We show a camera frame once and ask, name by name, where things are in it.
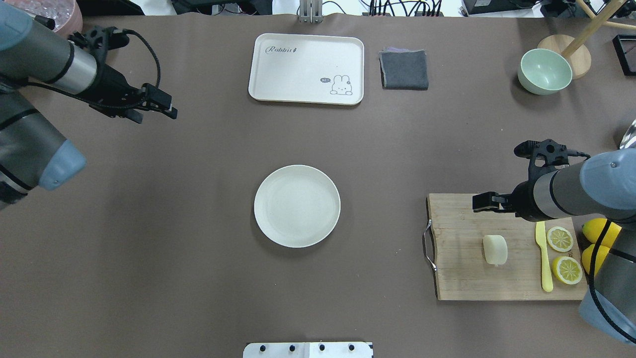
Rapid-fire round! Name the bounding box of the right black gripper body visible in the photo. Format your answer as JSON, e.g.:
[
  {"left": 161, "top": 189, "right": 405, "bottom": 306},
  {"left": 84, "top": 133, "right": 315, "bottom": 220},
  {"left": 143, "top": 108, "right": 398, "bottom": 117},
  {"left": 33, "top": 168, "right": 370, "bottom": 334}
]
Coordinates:
[{"left": 507, "top": 181, "right": 539, "bottom": 222}]

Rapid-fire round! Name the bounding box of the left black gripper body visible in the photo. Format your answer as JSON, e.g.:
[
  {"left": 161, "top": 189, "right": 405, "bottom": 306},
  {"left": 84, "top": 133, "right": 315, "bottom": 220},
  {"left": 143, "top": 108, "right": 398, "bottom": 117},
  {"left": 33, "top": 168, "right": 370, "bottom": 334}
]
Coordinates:
[{"left": 92, "top": 64, "right": 143, "bottom": 118}]

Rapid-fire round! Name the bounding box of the white steamed bun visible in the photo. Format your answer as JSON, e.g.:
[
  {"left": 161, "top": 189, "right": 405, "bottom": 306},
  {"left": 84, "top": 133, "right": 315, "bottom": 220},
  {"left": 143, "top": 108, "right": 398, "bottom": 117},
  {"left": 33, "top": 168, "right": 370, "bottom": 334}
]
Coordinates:
[{"left": 483, "top": 234, "right": 507, "bottom": 266}]

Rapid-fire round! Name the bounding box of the round cream plate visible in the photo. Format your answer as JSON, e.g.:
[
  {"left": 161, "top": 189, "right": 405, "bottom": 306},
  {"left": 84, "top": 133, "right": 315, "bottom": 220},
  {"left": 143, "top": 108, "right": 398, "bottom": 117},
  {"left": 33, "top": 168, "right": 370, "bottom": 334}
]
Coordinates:
[{"left": 253, "top": 165, "right": 341, "bottom": 248}]

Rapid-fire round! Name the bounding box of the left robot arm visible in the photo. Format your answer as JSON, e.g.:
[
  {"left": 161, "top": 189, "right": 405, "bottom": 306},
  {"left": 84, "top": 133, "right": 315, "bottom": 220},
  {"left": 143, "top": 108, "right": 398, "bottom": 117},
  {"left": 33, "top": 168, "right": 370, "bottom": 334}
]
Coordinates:
[{"left": 0, "top": 1, "right": 177, "bottom": 209}]

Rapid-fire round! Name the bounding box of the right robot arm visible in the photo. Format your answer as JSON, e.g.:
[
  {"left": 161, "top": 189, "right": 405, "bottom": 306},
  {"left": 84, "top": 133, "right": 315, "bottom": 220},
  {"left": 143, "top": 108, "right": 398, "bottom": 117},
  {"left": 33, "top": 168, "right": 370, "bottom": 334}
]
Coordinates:
[{"left": 473, "top": 140, "right": 636, "bottom": 345}]

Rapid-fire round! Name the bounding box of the cream rabbit serving tray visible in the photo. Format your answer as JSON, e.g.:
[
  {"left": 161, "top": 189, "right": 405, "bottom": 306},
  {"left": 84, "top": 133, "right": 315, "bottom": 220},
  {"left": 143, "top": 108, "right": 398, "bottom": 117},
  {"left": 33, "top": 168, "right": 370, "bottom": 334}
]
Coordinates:
[{"left": 248, "top": 33, "right": 364, "bottom": 105}]

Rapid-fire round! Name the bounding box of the upper lemon slice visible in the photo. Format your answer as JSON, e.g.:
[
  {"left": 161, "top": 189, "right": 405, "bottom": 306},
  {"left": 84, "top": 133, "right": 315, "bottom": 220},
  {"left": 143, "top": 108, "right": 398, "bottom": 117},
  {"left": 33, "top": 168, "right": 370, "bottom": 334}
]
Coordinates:
[{"left": 547, "top": 226, "right": 574, "bottom": 253}]

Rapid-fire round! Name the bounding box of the lemon slice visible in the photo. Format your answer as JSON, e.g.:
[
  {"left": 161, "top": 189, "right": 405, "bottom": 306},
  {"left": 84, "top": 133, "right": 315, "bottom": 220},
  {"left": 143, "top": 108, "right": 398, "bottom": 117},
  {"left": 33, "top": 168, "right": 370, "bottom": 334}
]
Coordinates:
[
  {"left": 547, "top": 226, "right": 574, "bottom": 253},
  {"left": 551, "top": 256, "right": 584, "bottom": 285}
]

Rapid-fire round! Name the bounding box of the bamboo cutting board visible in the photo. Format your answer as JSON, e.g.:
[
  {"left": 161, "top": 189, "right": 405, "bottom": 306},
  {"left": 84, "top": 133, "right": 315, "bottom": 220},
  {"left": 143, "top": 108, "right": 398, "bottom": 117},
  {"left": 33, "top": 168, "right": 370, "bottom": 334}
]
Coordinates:
[{"left": 427, "top": 193, "right": 587, "bottom": 301}]

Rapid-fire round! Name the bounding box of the upper whole lemon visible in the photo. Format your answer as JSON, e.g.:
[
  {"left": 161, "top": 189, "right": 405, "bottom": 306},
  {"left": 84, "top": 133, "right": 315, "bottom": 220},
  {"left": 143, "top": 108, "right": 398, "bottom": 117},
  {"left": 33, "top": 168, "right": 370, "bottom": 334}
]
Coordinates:
[{"left": 582, "top": 218, "right": 622, "bottom": 248}]

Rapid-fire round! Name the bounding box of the whole lemon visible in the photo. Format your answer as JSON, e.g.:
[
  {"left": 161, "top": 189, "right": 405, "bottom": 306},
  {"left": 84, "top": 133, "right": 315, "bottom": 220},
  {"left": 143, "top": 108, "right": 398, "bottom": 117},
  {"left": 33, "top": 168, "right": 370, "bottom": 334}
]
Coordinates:
[
  {"left": 581, "top": 244, "right": 611, "bottom": 277},
  {"left": 582, "top": 218, "right": 622, "bottom": 248}
]

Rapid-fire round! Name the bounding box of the lower lemon slice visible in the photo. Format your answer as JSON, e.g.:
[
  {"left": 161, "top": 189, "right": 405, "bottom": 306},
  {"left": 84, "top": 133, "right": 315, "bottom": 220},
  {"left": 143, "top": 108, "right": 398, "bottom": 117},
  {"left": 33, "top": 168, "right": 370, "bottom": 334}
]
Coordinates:
[{"left": 551, "top": 256, "right": 584, "bottom": 285}]

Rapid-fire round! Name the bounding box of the yellow plastic knife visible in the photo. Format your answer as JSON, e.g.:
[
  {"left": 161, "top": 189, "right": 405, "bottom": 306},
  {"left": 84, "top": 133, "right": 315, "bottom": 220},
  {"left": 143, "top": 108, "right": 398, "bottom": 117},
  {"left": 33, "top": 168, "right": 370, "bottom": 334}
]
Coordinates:
[{"left": 534, "top": 221, "right": 554, "bottom": 293}]

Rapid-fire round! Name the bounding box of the lower whole lemon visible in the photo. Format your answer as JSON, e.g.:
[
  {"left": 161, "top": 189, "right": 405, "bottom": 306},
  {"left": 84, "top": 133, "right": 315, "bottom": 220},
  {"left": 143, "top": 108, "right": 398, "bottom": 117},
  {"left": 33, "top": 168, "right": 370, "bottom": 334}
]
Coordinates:
[{"left": 581, "top": 244, "right": 611, "bottom": 277}]

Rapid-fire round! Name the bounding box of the pink bowl of ice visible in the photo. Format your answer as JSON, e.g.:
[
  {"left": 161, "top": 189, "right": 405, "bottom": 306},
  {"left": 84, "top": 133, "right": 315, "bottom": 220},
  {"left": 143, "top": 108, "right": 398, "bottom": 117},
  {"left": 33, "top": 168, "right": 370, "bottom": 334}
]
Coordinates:
[{"left": 10, "top": 0, "right": 82, "bottom": 39}]

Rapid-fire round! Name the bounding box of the silver metal scoop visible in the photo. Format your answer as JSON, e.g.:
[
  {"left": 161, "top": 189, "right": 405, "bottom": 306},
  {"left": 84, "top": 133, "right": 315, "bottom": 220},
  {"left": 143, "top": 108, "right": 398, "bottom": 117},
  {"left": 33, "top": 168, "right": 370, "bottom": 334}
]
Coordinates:
[{"left": 618, "top": 119, "right": 636, "bottom": 150}]

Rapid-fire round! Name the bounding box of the mint green bowl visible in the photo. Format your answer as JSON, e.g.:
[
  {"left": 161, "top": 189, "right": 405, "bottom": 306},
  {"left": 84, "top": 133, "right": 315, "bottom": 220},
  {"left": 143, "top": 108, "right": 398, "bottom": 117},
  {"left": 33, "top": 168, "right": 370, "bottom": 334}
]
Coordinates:
[{"left": 517, "top": 48, "right": 574, "bottom": 95}]

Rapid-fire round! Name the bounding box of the wooden mug tree stand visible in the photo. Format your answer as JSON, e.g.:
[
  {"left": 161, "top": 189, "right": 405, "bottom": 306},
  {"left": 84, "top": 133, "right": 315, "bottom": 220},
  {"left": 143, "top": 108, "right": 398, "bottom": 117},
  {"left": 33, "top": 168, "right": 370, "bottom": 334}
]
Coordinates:
[{"left": 538, "top": 0, "right": 635, "bottom": 80}]

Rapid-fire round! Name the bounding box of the dark grey folded cloth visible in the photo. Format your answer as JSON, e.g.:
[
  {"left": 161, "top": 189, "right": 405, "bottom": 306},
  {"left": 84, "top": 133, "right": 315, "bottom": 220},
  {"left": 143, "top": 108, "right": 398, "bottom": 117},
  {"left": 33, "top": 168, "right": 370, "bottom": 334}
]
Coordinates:
[{"left": 379, "top": 47, "right": 429, "bottom": 90}]

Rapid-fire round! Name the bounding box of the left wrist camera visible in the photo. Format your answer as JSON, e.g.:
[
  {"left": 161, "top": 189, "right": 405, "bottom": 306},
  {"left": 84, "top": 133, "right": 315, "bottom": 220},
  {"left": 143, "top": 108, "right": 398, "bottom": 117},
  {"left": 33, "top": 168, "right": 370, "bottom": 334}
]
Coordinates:
[{"left": 67, "top": 26, "right": 130, "bottom": 65}]

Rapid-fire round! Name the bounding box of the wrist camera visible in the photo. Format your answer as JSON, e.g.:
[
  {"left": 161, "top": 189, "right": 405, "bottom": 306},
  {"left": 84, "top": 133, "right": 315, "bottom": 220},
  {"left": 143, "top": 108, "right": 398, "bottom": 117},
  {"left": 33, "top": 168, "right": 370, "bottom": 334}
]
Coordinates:
[
  {"left": 67, "top": 26, "right": 130, "bottom": 65},
  {"left": 513, "top": 139, "right": 591, "bottom": 183}
]

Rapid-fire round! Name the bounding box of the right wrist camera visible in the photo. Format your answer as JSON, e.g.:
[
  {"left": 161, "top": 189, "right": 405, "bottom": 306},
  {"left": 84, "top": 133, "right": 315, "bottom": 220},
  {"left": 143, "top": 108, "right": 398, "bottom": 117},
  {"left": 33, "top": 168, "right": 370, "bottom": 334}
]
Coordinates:
[{"left": 513, "top": 139, "right": 591, "bottom": 183}]

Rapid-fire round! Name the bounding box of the aluminium frame post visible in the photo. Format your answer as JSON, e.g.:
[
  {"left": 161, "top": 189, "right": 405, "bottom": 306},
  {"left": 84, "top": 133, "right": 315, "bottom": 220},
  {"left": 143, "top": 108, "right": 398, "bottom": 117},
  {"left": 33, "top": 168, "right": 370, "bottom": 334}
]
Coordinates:
[{"left": 298, "top": 0, "right": 324, "bottom": 23}]

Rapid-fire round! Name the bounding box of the black picture frame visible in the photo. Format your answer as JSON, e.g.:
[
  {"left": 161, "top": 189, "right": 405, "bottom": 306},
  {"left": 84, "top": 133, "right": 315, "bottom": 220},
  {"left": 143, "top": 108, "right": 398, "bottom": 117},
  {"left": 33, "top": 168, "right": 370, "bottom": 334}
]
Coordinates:
[{"left": 612, "top": 34, "right": 636, "bottom": 77}]

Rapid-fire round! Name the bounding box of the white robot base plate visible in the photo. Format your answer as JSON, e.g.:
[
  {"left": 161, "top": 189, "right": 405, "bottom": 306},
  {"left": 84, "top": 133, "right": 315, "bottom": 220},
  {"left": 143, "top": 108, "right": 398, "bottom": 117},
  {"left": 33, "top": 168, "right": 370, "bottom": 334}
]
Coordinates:
[{"left": 242, "top": 341, "right": 374, "bottom": 358}]

